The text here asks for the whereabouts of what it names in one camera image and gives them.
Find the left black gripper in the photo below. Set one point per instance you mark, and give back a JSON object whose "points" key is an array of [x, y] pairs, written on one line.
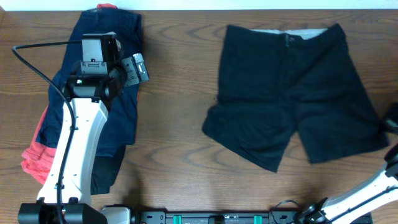
{"points": [[129, 66]]}

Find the black shorts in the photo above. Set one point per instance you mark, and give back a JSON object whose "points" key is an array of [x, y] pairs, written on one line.
{"points": [[275, 83]]}

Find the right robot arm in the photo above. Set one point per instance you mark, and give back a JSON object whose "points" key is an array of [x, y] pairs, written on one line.
{"points": [[378, 190]]}

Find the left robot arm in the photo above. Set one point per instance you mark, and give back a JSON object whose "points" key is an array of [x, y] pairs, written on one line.
{"points": [[66, 194]]}

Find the navy blue shorts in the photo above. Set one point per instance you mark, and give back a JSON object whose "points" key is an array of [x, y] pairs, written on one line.
{"points": [[120, 128]]}

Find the black garment under pile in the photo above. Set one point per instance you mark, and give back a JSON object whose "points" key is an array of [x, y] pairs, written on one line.
{"points": [[105, 171]]}

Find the red shorts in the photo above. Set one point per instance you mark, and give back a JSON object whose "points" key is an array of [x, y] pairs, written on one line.
{"points": [[38, 158]]}

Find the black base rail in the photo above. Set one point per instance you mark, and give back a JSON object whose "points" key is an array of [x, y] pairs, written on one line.
{"points": [[217, 218]]}

